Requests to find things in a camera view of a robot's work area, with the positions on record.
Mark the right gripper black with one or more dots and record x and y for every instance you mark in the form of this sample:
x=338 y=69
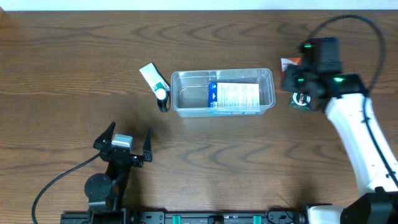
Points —
x=292 y=81

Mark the dark green square box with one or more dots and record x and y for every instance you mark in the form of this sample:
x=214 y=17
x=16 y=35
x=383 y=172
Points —
x=300 y=101

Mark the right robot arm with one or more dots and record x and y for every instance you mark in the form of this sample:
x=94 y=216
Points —
x=346 y=104

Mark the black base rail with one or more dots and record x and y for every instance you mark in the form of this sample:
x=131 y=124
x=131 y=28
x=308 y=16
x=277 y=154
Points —
x=276 y=216

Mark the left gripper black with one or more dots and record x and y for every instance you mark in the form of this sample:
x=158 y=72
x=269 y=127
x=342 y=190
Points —
x=123 y=154

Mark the red medicine box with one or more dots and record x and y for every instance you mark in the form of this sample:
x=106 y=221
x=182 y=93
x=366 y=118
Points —
x=285 y=62

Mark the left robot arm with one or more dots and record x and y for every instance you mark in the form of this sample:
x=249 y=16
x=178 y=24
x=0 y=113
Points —
x=105 y=190

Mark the clear plastic container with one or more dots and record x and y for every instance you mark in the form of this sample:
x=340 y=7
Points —
x=190 y=89

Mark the white green medicine box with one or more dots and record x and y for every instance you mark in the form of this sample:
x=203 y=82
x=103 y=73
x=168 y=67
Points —
x=154 y=78

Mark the blue medicine box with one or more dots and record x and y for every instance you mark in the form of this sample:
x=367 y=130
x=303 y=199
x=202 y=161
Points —
x=234 y=98

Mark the dark bottle white cap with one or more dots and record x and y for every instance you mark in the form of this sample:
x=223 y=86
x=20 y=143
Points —
x=163 y=100

